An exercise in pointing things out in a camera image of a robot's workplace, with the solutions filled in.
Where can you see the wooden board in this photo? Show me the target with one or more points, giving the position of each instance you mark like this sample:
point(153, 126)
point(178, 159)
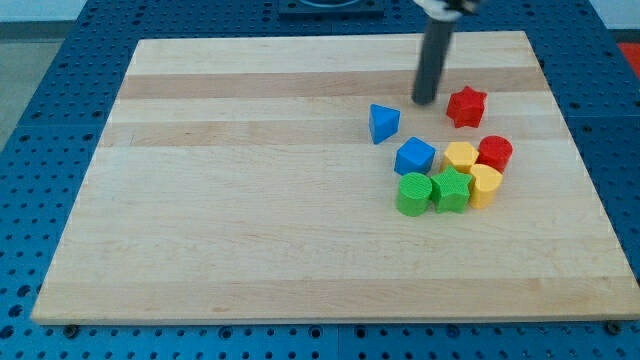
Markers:
point(236, 182)

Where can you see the blue triangle block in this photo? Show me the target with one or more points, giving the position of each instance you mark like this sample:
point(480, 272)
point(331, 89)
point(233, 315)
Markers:
point(383, 122)

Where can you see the green cylinder block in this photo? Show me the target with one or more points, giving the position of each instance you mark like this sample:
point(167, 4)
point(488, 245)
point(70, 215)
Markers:
point(413, 194)

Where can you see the blue cube block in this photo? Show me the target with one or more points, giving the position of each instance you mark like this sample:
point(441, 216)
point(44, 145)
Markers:
point(414, 155)

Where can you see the green star block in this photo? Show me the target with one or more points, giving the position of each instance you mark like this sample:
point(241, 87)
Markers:
point(450, 190)

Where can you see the yellow hexagon block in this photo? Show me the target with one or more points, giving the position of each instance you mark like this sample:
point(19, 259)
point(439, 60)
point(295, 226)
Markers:
point(459, 155)

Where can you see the red star block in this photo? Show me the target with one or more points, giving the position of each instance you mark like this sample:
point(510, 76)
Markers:
point(466, 107)

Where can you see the yellow heart block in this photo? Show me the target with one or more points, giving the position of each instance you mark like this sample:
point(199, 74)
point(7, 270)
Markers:
point(485, 184)

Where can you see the red cylinder block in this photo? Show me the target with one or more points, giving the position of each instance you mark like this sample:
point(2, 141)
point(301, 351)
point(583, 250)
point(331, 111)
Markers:
point(495, 151)

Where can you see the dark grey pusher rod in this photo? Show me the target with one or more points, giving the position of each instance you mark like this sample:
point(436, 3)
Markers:
point(434, 50)

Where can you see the white rod holder clamp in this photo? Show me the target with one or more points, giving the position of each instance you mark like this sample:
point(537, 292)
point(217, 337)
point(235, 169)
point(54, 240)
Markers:
point(448, 10)

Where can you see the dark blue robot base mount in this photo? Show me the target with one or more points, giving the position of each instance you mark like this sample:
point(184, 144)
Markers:
point(300, 8)

